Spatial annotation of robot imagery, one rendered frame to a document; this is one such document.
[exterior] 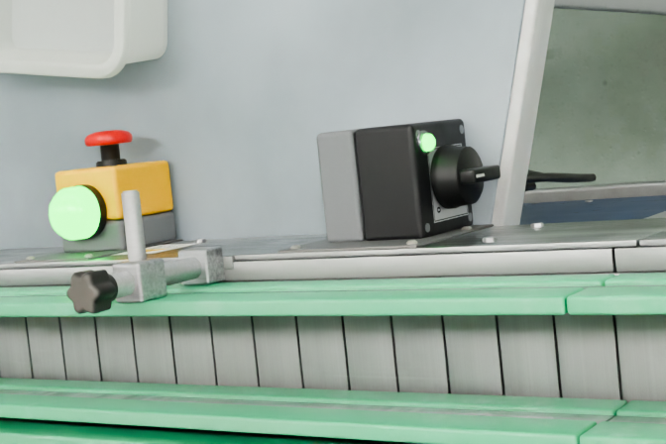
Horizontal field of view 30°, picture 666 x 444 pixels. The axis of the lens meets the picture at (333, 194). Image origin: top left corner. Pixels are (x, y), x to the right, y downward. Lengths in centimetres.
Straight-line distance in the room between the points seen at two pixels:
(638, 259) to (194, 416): 30
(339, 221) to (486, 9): 19
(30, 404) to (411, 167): 32
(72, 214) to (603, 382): 46
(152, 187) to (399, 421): 40
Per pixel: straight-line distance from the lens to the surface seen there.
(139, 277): 82
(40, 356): 103
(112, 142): 105
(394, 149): 85
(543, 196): 145
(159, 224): 106
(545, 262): 76
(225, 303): 78
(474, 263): 78
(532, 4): 90
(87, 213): 102
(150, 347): 95
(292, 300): 75
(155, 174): 106
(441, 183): 86
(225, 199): 105
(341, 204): 88
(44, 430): 94
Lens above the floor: 157
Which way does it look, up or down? 56 degrees down
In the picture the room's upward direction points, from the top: 100 degrees counter-clockwise
